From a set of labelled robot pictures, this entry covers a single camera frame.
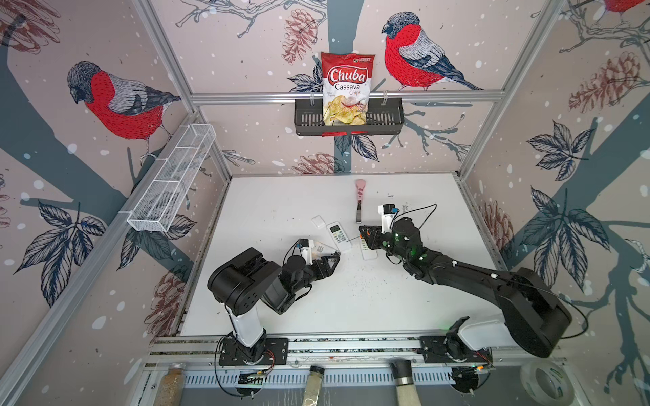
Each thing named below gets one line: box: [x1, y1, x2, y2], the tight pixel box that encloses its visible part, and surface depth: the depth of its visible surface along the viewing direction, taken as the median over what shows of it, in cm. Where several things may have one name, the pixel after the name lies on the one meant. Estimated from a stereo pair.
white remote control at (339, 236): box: [325, 220, 353, 253], surface depth 100 cm
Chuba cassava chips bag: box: [320, 51, 375, 127], surface depth 86 cm
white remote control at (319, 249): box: [311, 241, 338, 258], surface depth 96 cm
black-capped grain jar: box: [389, 359, 414, 406], surface depth 68 cm
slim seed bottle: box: [302, 365, 325, 406], surface depth 66 cm
